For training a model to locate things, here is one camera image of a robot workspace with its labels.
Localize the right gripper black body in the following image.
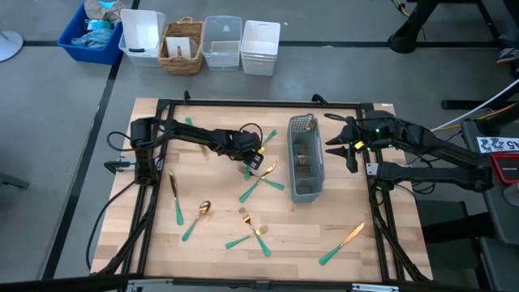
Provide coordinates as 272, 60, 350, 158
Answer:
348, 115, 392, 149

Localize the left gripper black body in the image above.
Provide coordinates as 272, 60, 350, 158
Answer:
233, 130, 256, 160

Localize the gold knife green handle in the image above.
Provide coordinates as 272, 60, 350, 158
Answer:
167, 170, 185, 226
238, 161, 279, 204
318, 222, 367, 267
185, 117, 210, 161

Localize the grey mesh cutlery caddy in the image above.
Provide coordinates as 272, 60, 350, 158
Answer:
287, 113, 327, 204

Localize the black stand foot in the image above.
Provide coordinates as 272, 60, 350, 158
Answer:
440, 99, 498, 111
0, 172, 32, 191

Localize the wicker basket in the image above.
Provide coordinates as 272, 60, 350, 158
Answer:
157, 16, 205, 76

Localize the black stand base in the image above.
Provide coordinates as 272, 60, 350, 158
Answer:
387, 0, 506, 55

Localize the white stacked plastic bin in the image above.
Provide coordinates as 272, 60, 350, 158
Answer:
239, 19, 281, 77

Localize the clear plastic bin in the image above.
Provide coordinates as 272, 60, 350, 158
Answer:
201, 15, 243, 73

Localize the white cardboard box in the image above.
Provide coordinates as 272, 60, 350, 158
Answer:
165, 36, 199, 60

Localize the printed paper label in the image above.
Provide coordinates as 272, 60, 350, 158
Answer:
476, 136, 519, 154

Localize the silver mounting plate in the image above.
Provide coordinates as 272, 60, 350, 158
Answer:
126, 280, 163, 292
351, 282, 401, 292

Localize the red-rimmed black device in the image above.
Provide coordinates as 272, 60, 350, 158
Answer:
488, 152, 519, 186

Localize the grey side table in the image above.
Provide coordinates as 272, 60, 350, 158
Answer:
460, 103, 519, 292

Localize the person's shoe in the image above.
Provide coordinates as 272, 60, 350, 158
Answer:
496, 47, 519, 64

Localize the blue plastic bin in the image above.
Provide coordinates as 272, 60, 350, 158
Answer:
57, 2, 125, 66

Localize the grey-blue cloth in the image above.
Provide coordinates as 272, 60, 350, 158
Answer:
71, 28, 115, 50

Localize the teal cloth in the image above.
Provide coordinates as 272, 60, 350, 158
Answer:
85, 18, 114, 32

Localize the brown cloth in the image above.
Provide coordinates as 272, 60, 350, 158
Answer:
84, 0, 127, 24

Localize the white round base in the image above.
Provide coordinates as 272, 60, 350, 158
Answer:
0, 30, 24, 63

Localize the black aluminium table frame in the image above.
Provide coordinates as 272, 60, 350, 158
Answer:
95, 89, 434, 292

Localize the white cable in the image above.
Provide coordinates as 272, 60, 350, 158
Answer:
429, 77, 519, 133

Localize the yellow cable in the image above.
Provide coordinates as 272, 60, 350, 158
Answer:
435, 101, 519, 131

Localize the silver black clamp bracket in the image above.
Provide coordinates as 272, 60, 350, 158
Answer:
103, 157, 141, 174

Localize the white bin black handle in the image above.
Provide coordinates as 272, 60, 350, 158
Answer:
118, 8, 167, 68

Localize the black power cable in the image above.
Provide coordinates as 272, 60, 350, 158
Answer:
84, 180, 137, 272

